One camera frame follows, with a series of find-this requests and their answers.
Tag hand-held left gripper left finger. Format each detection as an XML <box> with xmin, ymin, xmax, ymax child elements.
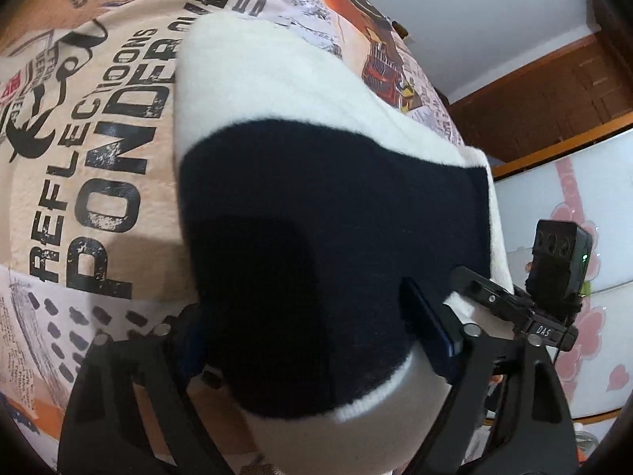
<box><xmin>58</xmin><ymin>302</ymin><xmax>243</xmax><ymax>475</ymax></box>

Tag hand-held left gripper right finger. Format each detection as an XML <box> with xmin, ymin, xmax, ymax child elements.
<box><xmin>398</xmin><ymin>277</ymin><xmax>578</xmax><ymax>475</ymax></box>

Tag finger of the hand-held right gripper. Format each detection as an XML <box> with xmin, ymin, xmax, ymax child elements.
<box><xmin>451</xmin><ymin>266</ymin><xmax>532</xmax><ymax>320</ymax></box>

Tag white and navy striped sweater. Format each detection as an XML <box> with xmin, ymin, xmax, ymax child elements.
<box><xmin>173</xmin><ymin>12</ymin><xmax>515</xmax><ymax>475</ymax></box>

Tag white wardrobe with pink flowers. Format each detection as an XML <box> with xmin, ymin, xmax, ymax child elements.
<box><xmin>492</xmin><ymin>129</ymin><xmax>633</xmax><ymax>427</ymax></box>

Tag brown wooden cabinet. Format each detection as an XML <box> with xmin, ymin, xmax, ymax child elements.
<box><xmin>447</xmin><ymin>32</ymin><xmax>633</xmax><ymax>180</ymax></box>

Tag printed blanket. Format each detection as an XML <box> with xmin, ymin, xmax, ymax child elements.
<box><xmin>0</xmin><ymin>0</ymin><xmax>470</xmax><ymax>475</ymax></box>

